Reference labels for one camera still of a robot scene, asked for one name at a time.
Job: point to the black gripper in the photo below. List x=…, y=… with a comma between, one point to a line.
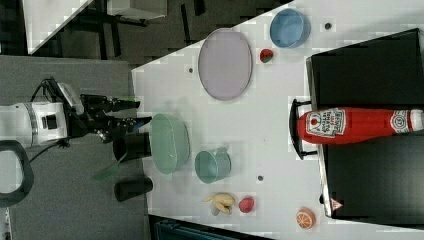
x=94, y=119

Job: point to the red ketchup bottle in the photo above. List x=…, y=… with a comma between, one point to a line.
x=345, y=125

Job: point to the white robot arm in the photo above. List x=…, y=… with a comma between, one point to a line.
x=42, y=123

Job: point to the green colander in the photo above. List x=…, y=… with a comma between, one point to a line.
x=169, y=142

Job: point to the green spatula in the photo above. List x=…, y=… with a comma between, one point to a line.
x=109, y=171

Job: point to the black cylinder cup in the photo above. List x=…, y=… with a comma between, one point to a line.
x=125, y=190

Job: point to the green mug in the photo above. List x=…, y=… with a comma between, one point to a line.
x=212, y=165

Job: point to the lilac round plate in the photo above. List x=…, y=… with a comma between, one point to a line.
x=225, y=64

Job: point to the blue bin at table edge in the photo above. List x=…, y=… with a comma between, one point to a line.
x=172, y=230

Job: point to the toy banana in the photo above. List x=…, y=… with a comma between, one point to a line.
x=220, y=203

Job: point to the toy strawberry near banana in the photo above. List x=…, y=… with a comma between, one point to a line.
x=246, y=205

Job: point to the toy strawberry near plate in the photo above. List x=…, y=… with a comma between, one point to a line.
x=266, y=55

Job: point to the blue bowl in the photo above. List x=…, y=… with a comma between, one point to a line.
x=289, y=29

